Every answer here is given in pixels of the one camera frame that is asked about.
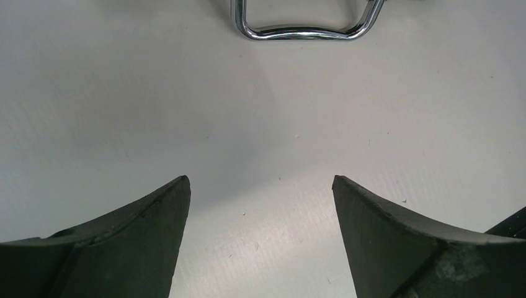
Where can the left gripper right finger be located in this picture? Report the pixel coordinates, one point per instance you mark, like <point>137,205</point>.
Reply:
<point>395,252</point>

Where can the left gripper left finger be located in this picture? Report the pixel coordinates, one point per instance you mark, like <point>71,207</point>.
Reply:
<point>129,252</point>

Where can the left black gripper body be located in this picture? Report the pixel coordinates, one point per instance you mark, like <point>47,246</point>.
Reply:
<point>513,226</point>

